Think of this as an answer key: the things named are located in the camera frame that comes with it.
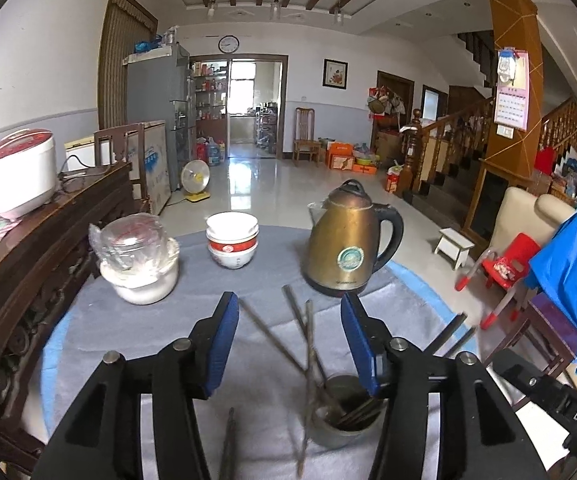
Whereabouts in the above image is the wooden staircase railing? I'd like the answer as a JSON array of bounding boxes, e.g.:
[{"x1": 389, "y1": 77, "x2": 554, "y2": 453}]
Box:
[{"x1": 400, "y1": 95, "x2": 497, "y2": 197}]

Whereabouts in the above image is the pink wall calendar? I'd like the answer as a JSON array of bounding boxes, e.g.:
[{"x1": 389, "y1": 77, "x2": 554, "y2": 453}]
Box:
[{"x1": 493, "y1": 48, "x2": 529, "y2": 132}]

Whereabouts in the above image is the orange cardboard box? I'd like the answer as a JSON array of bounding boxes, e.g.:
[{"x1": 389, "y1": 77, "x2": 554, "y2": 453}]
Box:
[{"x1": 325, "y1": 141, "x2": 357, "y2": 171}]

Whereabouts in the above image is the pile of dark chopsticks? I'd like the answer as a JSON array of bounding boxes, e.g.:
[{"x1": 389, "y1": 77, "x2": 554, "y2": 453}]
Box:
[{"x1": 238, "y1": 284, "x2": 389, "y2": 479}]

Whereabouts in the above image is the tall-backed wooden chair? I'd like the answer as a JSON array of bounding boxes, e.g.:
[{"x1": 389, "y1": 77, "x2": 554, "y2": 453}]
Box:
[{"x1": 293, "y1": 106, "x2": 322, "y2": 167}]

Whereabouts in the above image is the small white stool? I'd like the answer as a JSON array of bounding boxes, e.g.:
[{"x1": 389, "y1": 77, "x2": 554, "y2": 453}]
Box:
[{"x1": 433, "y1": 227, "x2": 476, "y2": 271}]

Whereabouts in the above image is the wooden doorway frame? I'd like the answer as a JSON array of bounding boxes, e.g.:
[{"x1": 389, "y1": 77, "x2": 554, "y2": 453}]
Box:
[{"x1": 189, "y1": 53, "x2": 289, "y2": 161}]

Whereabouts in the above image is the yellow floor fan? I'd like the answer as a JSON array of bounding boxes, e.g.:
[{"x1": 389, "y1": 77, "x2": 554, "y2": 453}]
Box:
[{"x1": 180, "y1": 159, "x2": 212, "y2": 204}]

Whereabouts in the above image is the red child chair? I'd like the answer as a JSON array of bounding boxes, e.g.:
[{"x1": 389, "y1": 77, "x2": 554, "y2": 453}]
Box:
[{"x1": 455, "y1": 232, "x2": 542, "y2": 331}]

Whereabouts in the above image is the grey refrigerator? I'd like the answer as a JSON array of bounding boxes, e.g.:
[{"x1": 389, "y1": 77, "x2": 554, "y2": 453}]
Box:
[{"x1": 125, "y1": 43, "x2": 197, "y2": 194}]

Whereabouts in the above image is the grey metal chopstick holder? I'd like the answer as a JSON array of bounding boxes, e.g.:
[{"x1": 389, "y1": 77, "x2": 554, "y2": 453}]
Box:
[{"x1": 309, "y1": 373, "x2": 388, "y2": 450}]

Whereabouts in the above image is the small white cabinet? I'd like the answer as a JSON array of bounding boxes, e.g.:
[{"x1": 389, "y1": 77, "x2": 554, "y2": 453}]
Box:
[{"x1": 64, "y1": 135, "x2": 97, "y2": 169}]

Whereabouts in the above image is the white ceramic pot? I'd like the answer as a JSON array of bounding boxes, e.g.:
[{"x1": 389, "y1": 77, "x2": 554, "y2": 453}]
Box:
[{"x1": 99, "y1": 240, "x2": 180, "y2": 306}]

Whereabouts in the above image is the white rice cooker red lid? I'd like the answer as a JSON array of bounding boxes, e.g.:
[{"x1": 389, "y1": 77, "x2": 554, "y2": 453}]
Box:
[{"x1": 0, "y1": 128, "x2": 58, "y2": 220}]

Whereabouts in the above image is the dark carved wooden sideboard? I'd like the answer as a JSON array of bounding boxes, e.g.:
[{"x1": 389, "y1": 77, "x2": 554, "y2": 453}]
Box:
[{"x1": 0, "y1": 160, "x2": 138, "y2": 477}]

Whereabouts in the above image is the dark wooden chair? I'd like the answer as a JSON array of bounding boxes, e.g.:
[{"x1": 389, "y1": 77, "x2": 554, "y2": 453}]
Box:
[{"x1": 93, "y1": 122, "x2": 147, "y2": 202}]

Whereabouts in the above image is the wooden chair with purple seat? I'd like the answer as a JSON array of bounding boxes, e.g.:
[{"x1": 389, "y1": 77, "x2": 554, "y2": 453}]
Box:
[{"x1": 485, "y1": 287, "x2": 577, "y2": 397}]

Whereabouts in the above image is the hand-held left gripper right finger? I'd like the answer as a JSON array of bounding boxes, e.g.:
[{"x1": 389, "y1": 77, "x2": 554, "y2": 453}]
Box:
[{"x1": 340, "y1": 291, "x2": 549, "y2": 480}]

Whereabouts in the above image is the blue cloth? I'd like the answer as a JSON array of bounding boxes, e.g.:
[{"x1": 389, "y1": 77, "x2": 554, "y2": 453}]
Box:
[{"x1": 527, "y1": 205, "x2": 577, "y2": 377}]

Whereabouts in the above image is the brown wooden door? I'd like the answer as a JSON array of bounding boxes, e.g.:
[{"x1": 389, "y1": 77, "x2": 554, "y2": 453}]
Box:
[{"x1": 376, "y1": 70, "x2": 415, "y2": 133}]

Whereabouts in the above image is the dark wooden chopstick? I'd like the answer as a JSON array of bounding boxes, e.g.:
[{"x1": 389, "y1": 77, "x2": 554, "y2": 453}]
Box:
[
  {"x1": 425, "y1": 312, "x2": 468, "y2": 356},
  {"x1": 218, "y1": 407, "x2": 238, "y2": 480},
  {"x1": 443, "y1": 327, "x2": 478, "y2": 359}
]

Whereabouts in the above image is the framed wall picture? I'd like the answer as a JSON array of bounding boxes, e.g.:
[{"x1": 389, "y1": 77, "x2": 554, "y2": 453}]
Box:
[{"x1": 323, "y1": 58, "x2": 348, "y2": 89}]

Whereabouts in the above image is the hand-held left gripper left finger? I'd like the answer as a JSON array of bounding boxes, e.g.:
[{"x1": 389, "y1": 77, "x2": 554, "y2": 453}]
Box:
[{"x1": 32, "y1": 291, "x2": 242, "y2": 480}]

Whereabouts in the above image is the gold electric kettle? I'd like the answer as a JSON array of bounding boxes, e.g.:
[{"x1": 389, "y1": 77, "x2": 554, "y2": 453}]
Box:
[{"x1": 301, "y1": 179, "x2": 405, "y2": 297}]

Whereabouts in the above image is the wooden door with blind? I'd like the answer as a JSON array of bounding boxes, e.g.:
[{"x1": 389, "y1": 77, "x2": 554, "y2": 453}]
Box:
[{"x1": 97, "y1": 0, "x2": 160, "y2": 132}]

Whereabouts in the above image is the beige armchair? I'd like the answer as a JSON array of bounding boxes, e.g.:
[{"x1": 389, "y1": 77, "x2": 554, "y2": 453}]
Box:
[{"x1": 487, "y1": 187, "x2": 577, "y2": 273}]

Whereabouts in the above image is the plastic-wrapped glass bowl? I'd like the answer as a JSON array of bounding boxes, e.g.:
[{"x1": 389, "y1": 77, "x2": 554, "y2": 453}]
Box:
[{"x1": 88, "y1": 212, "x2": 180, "y2": 289}]

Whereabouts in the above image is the white chest freezer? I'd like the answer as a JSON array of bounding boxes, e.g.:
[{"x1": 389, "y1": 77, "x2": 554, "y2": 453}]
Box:
[{"x1": 125, "y1": 119, "x2": 172, "y2": 217}]

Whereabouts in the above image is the orange wooden pillar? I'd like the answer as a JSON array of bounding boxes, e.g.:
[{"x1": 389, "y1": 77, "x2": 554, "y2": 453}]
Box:
[{"x1": 482, "y1": 0, "x2": 545, "y2": 188}]

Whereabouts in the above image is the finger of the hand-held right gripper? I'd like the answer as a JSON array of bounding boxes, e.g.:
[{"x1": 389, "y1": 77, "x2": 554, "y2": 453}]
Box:
[{"x1": 491, "y1": 348, "x2": 570, "y2": 405}]

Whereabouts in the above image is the red and white bag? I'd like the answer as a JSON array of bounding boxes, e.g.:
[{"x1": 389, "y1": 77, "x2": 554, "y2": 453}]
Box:
[{"x1": 385, "y1": 161, "x2": 410, "y2": 195}]

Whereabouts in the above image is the light blue table cover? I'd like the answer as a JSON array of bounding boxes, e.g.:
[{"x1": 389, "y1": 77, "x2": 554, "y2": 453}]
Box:
[{"x1": 40, "y1": 259, "x2": 480, "y2": 363}]

